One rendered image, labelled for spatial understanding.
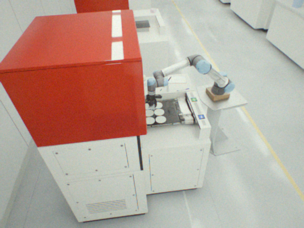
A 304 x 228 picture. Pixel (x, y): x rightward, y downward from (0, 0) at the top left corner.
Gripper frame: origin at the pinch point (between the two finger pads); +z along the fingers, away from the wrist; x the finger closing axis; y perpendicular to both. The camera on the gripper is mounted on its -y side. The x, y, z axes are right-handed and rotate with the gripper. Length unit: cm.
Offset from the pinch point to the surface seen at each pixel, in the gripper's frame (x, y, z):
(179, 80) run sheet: -15, -50, -5
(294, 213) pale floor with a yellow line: 137, -72, 92
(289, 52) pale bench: -29, -367, 75
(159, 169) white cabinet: 37, 24, 41
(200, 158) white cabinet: 57, -9, 31
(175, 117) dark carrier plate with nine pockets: 22.3, -9.2, 2.1
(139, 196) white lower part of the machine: 42, 53, 50
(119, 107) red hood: 40, 57, -58
